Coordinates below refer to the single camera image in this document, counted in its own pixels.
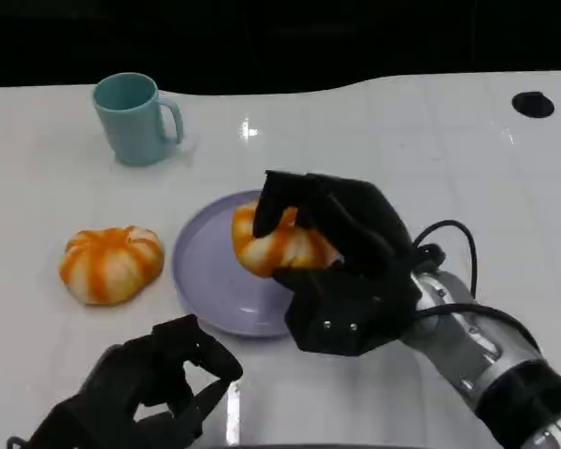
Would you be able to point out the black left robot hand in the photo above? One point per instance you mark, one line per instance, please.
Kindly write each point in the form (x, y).
(117, 393)

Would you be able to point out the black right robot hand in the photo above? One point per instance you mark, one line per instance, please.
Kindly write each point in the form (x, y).
(355, 299)

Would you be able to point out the orange white toy bread roll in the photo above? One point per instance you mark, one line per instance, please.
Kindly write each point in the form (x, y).
(262, 252)
(110, 266)

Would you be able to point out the lilac plate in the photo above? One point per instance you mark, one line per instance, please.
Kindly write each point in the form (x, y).
(205, 280)

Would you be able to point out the pale green mug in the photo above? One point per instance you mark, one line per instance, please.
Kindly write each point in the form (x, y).
(131, 124)

